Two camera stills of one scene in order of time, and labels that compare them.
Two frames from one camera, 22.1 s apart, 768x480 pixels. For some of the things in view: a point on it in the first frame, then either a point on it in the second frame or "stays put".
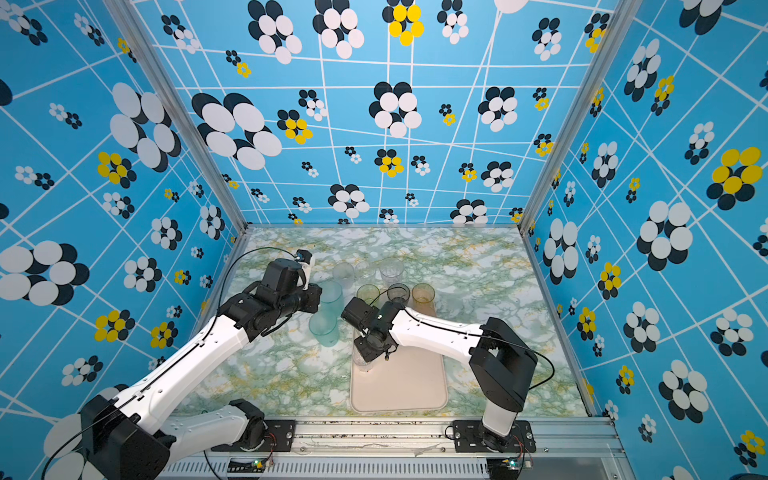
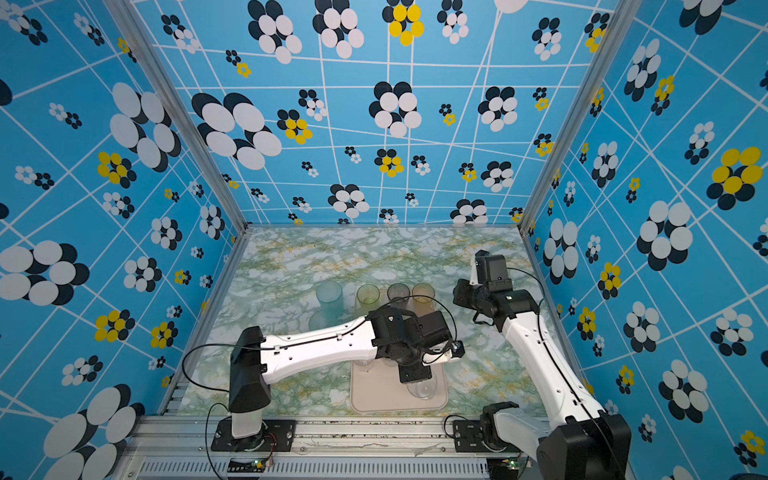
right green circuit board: [504, 466] stays put
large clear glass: [391, 270] to [423, 389]
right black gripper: [367, 355] to [461, 293]
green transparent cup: [368, 292] stays put
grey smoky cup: [398, 292] stays put
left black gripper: [314, 292] to [416, 375]
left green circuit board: [247, 466] stays put
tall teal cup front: [326, 328] stays put
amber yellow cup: [423, 299] stays put
